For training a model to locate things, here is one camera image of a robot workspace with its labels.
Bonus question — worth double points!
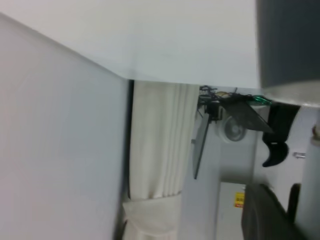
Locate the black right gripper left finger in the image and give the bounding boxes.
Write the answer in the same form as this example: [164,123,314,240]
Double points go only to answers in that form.
[241,183,305,240]

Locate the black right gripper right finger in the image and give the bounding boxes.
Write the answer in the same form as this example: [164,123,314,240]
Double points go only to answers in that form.
[287,183,302,222]

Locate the dark grey ceramic mug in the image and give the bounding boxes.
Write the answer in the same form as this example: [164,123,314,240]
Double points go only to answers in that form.
[255,0,320,107]

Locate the yellow warning label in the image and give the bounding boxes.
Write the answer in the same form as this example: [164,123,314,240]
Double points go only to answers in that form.
[234,191,245,208]

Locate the grey metal cabinet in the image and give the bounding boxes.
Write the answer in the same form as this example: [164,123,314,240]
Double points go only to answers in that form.
[219,181,247,240]

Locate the black hooked device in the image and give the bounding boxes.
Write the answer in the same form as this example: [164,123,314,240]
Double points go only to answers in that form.
[261,103,301,168]

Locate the round white fan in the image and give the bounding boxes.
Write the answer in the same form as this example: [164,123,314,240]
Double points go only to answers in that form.
[216,114,248,144]

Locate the thin dark flat panel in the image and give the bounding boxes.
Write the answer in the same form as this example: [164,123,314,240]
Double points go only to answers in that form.
[191,111,210,180]

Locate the dark tilted flat screen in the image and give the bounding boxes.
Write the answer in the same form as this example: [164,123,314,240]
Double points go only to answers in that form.
[221,99,275,134]

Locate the white pleated curtain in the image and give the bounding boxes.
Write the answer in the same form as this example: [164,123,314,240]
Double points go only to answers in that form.
[122,81,201,240]

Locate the tangled black cables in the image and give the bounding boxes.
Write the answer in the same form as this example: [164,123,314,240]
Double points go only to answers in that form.
[198,84,253,103]

